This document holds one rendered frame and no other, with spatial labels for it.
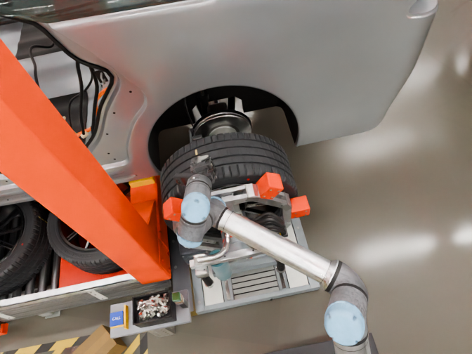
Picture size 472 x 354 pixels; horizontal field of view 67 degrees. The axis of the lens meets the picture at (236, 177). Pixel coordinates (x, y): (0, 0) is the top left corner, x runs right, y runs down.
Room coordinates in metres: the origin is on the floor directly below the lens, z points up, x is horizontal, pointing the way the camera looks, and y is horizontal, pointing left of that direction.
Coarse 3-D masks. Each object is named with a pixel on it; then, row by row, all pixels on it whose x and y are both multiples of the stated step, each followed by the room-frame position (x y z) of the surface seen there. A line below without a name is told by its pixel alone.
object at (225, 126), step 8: (224, 112) 1.27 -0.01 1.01; (232, 112) 1.27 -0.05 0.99; (208, 120) 1.25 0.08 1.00; (216, 120) 1.25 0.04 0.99; (224, 120) 1.25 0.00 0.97; (232, 120) 1.25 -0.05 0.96; (240, 120) 1.25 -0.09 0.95; (200, 128) 1.25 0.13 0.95; (208, 128) 1.25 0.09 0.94; (216, 128) 1.25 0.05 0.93; (224, 128) 1.24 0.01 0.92; (232, 128) 1.25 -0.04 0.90; (240, 128) 1.25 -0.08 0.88; (248, 128) 1.25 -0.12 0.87
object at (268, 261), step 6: (264, 258) 0.75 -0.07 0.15; (270, 258) 0.74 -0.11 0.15; (234, 264) 0.76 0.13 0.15; (240, 264) 0.75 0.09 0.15; (246, 264) 0.74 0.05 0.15; (252, 264) 0.73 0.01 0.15; (258, 264) 0.71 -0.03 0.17; (264, 264) 0.71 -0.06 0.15; (270, 264) 0.71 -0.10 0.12; (276, 264) 0.71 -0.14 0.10; (234, 270) 0.71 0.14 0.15; (240, 270) 0.71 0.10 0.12; (246, 270) 0.71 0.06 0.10
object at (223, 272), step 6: (210, 252) 0.64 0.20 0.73; (216, 252) 0.63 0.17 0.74; (216, 264) 0.57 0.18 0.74; (222, 264) 0.57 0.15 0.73; (228, 264) 0.60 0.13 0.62; (216, 270) 0.57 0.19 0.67; (222, 270) 0.57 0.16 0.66; (228, 270) 0.58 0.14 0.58; (216, 276) 0.59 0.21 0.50; (222, 276) 0.57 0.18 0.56; (228, 276) 0.57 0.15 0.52
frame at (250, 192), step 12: (216, 192) 0.74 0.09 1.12; (228, 192) 0.74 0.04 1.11; (240, 192) 0.74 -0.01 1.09; (252, 192) 0.71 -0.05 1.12; (228, 204) 0.69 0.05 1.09; (276, 204) 0.69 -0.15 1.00; (288, 204) 0.69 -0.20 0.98; (288, 216) 0.69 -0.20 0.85; (204, 240) 0.74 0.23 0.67; (216, 240) 0.74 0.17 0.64
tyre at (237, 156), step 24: (192, 144) 0.98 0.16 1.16; (216, 144) 0.94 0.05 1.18; (240, 144) 0.93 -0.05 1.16; (264, 144) 0.95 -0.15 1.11; (168, 168) 0.95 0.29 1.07; (216, 168) 0.82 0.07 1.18; (240, 168) 0.81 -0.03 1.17; (264, 168) 0.81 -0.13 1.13; (288, 168) 0.88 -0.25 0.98; (168, 192) 0.84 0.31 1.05; (288, 192) 0.78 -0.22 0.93
